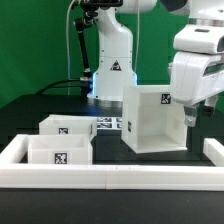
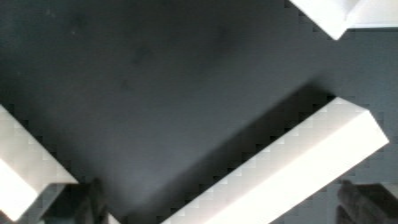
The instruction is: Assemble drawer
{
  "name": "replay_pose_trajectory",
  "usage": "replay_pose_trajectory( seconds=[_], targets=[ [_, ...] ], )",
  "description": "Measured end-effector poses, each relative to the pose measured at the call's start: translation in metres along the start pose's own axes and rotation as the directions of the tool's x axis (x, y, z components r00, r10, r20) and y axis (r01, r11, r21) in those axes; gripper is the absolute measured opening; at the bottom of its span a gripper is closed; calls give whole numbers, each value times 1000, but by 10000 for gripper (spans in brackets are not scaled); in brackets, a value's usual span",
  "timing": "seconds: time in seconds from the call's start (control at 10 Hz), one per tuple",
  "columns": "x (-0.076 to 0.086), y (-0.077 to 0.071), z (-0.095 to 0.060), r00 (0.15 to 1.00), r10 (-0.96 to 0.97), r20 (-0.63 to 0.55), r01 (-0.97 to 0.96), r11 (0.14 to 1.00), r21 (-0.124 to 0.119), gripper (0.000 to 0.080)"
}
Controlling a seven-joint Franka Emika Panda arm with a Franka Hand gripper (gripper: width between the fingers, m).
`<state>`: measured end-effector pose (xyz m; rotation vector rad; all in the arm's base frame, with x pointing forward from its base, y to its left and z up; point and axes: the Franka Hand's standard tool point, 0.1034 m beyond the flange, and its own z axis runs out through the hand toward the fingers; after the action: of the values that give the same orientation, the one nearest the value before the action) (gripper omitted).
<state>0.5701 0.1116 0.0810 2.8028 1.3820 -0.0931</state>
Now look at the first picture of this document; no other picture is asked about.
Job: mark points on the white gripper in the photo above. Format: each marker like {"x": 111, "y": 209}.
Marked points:
{"x": 196, "y": 72}

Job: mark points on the white drawer cabinet box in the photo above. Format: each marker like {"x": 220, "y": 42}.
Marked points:
{"x": 151, "y": 121}

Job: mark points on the white drawer tray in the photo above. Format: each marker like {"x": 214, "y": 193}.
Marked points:
{"x": 66, "y": 124}
{"x": 60, "y": 150}

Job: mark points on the white front drawer tray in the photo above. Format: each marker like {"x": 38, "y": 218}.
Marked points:
{"x": 60, "y": 150}

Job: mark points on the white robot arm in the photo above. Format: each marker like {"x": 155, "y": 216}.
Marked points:
{"x": 115, "y": 70}

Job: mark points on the white marker tag sheet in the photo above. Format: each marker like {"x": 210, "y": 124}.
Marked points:
{"x": 109, "y": 123}

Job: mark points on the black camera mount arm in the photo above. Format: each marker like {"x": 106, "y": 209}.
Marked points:
{"x": 90, "y": 8}

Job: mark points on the white U-shaped border frame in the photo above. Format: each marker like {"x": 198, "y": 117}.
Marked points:
{"x": 17, "y": 172}

